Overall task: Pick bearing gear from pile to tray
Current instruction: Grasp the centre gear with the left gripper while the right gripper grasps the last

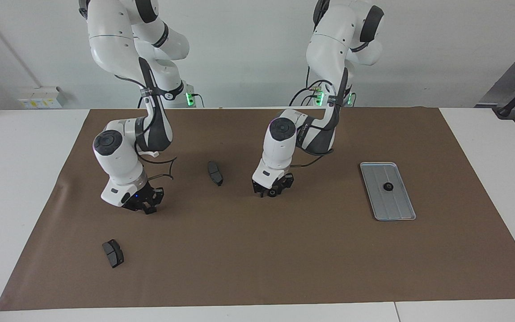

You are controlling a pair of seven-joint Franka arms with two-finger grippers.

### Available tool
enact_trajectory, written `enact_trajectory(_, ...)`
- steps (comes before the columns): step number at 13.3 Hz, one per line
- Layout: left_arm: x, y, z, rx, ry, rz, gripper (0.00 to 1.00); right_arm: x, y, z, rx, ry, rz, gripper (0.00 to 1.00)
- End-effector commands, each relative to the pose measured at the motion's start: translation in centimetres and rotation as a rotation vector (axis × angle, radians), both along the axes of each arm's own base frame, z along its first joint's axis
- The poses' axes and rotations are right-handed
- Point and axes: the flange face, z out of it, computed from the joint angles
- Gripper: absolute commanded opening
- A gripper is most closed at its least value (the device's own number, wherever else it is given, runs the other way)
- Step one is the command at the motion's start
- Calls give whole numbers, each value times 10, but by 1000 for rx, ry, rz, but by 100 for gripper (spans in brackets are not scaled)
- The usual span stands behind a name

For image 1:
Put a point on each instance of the white wall socket box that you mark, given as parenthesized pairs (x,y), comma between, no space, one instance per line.
(38,98)

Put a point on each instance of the long grey brake pad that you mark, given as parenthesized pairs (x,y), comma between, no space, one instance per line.
(215,173)

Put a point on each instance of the black bearing gear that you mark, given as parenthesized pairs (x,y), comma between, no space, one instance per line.
(388,187)
(273,193)

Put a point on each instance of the silver metal tray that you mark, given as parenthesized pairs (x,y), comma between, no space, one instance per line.
(391,201)

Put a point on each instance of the brown table mat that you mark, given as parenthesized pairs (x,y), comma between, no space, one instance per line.
(284,250)

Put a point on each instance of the white curved plastic bracket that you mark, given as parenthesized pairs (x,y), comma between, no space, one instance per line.
(150,154)

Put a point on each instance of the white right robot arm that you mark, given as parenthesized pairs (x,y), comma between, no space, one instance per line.
(114,44)

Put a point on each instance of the short grey brake pad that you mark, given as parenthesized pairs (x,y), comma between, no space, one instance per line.
(113,253)

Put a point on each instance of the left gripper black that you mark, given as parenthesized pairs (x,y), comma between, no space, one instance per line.
(272,181)

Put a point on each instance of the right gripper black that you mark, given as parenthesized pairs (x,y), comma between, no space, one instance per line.
(139,199)

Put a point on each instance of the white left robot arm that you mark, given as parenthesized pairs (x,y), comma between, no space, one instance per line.
(329,44)

